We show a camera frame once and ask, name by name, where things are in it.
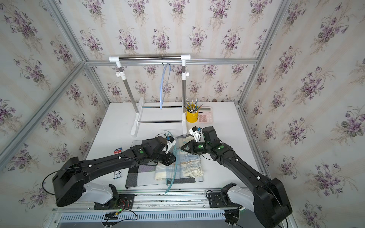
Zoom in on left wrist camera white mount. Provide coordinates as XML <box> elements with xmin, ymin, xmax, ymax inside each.
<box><xmin>165</xmin><ymin>136</ymin><xmax>176</xmax><ymax>154</ymax></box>

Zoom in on white steel clothes rack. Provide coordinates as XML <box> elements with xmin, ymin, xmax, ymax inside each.
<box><xmin>108</xmin><ymin>54</ymin><xmax>191</xmax><ymax>136</ymax></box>

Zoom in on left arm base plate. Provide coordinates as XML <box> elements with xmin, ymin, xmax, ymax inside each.
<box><xmin>94</xmin><ymin>194</ymin><xmax>135</xmax><ymax>210</ymax></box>

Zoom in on pencils in cup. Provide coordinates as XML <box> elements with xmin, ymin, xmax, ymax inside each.
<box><xmin>184</xmin><ymin>98</ymin><xmax>203</xmax><ymax>114</ymax></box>

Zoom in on black white checkered scarf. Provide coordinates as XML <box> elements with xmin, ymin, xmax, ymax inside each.
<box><xmin>125</xmin><ymin>138</ymin><xmax>205</xmax><ymax>189</ymax></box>

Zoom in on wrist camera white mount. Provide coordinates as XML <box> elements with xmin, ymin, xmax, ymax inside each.
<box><xmin>165</xmin><ymin>136</ymin><xmax>176</xmax><ymax>154</ymax></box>
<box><xmin>189</xmin><ymin>126</ymin><xmax>202</xmax><ymax>142</ymax></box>

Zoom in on teal plastic hanger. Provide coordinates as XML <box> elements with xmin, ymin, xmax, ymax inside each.
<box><xmin>163</xmin><ymin>130</ymin><xmax>179</xmax><ymax>194</ymax></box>

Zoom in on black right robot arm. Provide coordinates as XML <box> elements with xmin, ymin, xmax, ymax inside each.
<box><xmin>181</xmin><ymin>126</ymin><xmax>293</xmax><ymax>228</ymax></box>

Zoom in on pink calculator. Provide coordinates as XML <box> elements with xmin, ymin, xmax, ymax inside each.
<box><xmin>198</xmin><ymin>106</ymin><xmax>213</xmax><ymax>124</ymax></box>

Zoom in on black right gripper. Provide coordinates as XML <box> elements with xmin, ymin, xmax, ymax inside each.
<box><xmin>180</xmin><ymin>140</ymin><xmax>211</xmax><ymax>154</ymax></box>

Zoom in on yellow pencil cup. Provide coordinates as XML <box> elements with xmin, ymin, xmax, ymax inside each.
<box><xmin>186</xmin><ymin>109</ymin><xmax>199</xmax><ymax>123</ymax></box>

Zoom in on light blue plastic hanger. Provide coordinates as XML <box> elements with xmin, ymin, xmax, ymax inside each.
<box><xmin>159</xmin><ymin>61</ymin><xmax>172</xmax><ymax>110</ymax></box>

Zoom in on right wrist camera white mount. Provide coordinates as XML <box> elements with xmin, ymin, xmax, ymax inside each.
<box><xmin>189</xmin><ymin>126</ymin><xmax>202</xmax><ymax>142</ymax></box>

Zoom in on packaged pen blister pack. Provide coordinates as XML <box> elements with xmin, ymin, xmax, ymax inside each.
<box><xmin>113</xmin><ymin>147</ymin><xmax>123</xmax><ymax>180</ymax></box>

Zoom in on aluminium mounting rail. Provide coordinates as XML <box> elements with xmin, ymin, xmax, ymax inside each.
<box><xmin>68</xmin><ymin>187</ymin><xmax>224</xmax><ymax>209</ymax></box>

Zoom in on blue cream plaid scarf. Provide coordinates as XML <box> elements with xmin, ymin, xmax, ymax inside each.
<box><xmin>155</xmin><ymin>136</ymin><xmax>204</xmax><ymax>184</ymax></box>

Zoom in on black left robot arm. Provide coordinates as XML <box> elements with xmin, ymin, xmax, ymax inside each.
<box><xmin>52</xmin><ymin>136</ymin><xmax>176</xmax><ymax>207</ymax></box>

